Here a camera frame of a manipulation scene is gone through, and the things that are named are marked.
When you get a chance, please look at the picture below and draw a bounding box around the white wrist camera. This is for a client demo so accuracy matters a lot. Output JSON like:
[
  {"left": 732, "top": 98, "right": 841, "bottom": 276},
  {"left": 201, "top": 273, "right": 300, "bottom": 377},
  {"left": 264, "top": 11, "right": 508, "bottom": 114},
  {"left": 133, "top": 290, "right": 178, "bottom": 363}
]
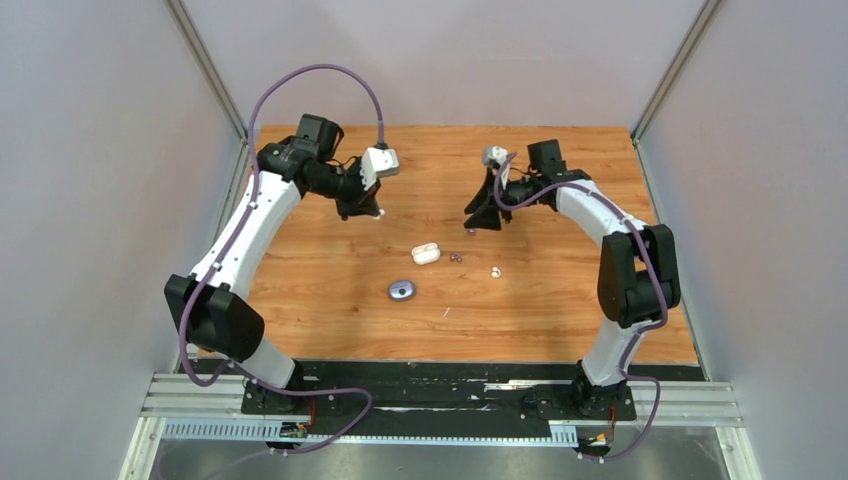
[
  {"left": 360, "top": 147, "right": 400, "bottom": 191},
  {"left": 481, "top": 145, "right": 514, "bottom": 188}
]

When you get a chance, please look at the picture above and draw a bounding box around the white earbud charging case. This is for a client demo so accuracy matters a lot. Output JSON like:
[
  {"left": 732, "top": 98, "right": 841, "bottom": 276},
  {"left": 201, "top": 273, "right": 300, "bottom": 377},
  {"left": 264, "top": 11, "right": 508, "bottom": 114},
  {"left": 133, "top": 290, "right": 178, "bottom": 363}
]
[{"left": 410, "top": 242, "right": 441, "bottom": 266}]

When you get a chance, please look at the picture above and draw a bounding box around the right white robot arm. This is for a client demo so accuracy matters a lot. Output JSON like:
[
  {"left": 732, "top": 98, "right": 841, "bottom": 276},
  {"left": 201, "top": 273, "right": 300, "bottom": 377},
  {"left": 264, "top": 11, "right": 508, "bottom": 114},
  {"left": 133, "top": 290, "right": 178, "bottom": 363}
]
[{"left": 464, "top": 140, "right": 681, "bottom": 418}]

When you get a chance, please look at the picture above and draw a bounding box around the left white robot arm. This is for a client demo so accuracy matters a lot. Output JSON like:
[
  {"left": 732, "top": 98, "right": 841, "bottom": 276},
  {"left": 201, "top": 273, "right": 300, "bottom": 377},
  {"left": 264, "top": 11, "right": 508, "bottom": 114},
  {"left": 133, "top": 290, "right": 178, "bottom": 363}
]
[{"left": 164, "top": 114, "right": 399, "bottom": 413}]

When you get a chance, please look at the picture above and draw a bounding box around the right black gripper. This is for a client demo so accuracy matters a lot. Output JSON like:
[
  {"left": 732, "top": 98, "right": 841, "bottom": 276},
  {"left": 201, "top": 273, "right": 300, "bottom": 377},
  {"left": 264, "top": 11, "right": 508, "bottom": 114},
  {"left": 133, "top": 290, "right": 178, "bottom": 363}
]
[{"left": 465, "top": 167, "right": 542, "bottom": 230}]

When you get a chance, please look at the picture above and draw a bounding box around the aluminium frame rail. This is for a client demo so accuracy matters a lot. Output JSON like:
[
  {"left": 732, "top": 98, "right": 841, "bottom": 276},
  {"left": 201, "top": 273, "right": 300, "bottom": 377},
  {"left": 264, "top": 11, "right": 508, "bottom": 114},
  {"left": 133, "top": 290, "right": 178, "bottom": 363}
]
[{"left": 120, "top": 374, "right": 761, "bottom": 479}]

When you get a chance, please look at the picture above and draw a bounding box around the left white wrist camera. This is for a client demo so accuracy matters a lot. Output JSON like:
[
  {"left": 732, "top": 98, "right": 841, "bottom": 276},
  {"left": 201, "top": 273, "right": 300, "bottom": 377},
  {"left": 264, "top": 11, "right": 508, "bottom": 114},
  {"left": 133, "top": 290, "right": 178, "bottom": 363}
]
[{"left": 360, "top": 147, "right": 400, "bottom": 191}]

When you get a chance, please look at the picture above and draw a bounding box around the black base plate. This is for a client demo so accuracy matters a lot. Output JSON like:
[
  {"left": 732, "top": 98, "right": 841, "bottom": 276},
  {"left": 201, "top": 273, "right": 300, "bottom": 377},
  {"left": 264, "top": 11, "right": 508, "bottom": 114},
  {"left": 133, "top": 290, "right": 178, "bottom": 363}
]
[{"left": 241, "top": 360, "right": 637, "bottom": 439}]

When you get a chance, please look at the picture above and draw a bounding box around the purple earbud charging case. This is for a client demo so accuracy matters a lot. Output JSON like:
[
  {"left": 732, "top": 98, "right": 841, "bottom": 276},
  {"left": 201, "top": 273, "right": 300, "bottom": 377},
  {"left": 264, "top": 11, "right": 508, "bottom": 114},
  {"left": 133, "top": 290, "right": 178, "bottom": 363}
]
[{"left": 387, "top": 280, "right": 417, "bottom": 302}]

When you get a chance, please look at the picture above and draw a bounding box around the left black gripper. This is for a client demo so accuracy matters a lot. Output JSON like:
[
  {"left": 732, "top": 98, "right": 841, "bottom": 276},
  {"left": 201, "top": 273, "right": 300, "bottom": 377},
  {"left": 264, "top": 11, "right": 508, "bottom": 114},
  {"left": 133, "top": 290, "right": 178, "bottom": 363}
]
[{"left": 308, "top": 156, "right": 381, "bottom": 221}]

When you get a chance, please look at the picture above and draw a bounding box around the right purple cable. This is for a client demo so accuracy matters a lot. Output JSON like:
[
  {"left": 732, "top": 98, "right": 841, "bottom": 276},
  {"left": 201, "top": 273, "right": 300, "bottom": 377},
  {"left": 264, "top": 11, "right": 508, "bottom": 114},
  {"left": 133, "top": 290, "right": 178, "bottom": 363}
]
[{"left": 491, "top": 153, "right": 670, "bottom": 462}]

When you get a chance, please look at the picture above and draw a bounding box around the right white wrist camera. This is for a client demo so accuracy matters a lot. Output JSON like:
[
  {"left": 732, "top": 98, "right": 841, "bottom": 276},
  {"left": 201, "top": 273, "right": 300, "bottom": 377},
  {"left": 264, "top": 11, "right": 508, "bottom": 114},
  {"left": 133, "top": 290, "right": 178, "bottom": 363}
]
[{"left": 481, "top": 145, "right": 514, "bottom": 188}]

